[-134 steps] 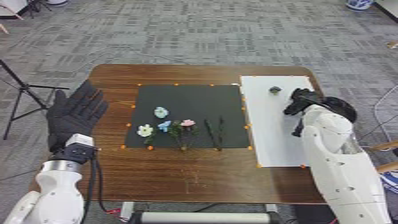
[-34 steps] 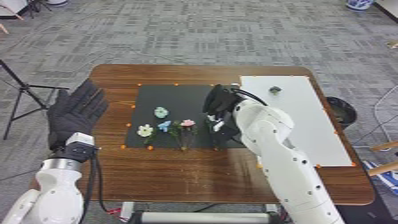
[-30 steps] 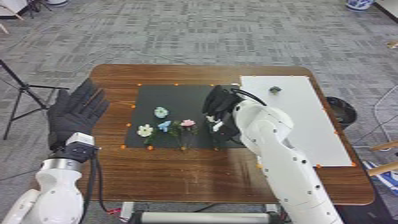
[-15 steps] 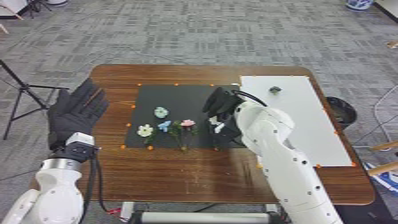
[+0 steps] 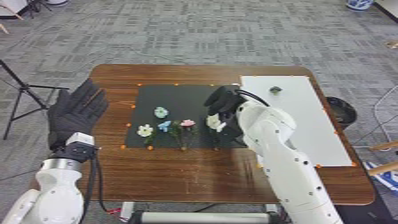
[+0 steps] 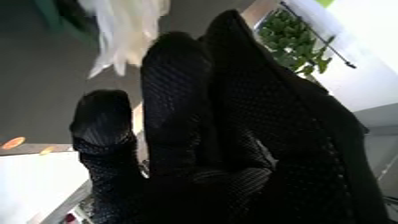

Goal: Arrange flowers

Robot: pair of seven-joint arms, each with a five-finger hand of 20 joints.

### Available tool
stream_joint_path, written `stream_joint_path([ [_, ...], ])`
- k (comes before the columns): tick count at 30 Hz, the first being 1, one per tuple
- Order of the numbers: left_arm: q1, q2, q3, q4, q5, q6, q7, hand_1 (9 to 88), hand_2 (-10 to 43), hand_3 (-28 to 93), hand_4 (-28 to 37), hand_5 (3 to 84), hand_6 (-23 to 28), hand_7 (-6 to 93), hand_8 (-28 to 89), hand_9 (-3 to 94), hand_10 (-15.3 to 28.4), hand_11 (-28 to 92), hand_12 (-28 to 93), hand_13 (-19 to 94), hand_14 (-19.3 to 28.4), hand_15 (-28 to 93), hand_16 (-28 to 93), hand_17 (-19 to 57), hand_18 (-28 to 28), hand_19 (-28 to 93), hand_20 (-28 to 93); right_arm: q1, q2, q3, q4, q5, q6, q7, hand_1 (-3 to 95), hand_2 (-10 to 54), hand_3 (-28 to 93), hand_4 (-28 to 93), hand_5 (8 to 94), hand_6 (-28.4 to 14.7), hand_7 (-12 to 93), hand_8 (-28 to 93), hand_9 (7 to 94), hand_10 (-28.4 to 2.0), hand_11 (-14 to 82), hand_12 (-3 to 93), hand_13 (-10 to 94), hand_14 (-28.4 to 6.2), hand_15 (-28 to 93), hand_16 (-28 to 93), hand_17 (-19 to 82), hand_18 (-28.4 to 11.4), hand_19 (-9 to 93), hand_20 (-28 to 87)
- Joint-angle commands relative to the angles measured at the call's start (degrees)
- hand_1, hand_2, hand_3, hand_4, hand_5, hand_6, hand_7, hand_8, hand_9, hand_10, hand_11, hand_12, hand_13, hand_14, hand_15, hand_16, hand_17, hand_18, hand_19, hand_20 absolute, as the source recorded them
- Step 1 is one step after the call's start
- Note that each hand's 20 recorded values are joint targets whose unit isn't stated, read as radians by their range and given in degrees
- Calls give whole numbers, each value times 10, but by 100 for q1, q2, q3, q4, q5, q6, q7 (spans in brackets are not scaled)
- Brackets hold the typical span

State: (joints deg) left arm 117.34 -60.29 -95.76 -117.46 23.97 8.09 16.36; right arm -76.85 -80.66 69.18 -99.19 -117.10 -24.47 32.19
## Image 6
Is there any green sprig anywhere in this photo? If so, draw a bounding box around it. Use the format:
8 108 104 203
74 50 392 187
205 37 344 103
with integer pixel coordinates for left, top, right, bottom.
33 0 100 43

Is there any green plant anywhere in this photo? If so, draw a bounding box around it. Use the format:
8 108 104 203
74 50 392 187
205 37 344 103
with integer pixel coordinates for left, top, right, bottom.
257 9 338 78

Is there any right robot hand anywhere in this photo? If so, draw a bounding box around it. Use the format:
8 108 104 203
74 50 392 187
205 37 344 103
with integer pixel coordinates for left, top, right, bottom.
68 8 395 224

